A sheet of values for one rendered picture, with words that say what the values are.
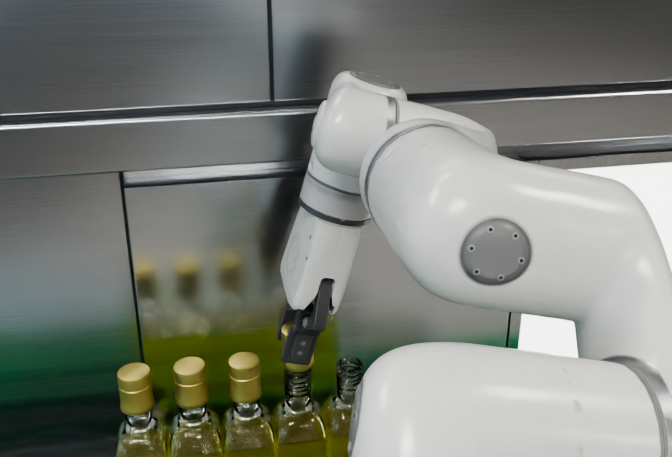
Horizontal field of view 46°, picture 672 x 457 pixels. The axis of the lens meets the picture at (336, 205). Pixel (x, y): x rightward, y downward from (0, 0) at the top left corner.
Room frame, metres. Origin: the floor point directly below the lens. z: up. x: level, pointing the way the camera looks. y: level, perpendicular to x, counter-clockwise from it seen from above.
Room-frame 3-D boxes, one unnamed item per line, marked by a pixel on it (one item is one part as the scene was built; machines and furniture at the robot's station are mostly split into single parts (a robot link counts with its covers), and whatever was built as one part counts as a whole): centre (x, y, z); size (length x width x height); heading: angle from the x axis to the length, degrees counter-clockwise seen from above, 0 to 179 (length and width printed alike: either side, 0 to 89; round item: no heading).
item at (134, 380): (0.68, 0.21, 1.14); 0.04 x 0.04 x 0.04
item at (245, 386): (0.70, 0.10, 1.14); 0.04 x 0.04 x 0.04
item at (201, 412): (0.69, 0.15, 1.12); 0.03 x 0.03 x 0.05
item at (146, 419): (0.68, 0.21, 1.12); 0.03 x 0.03 x 0.05
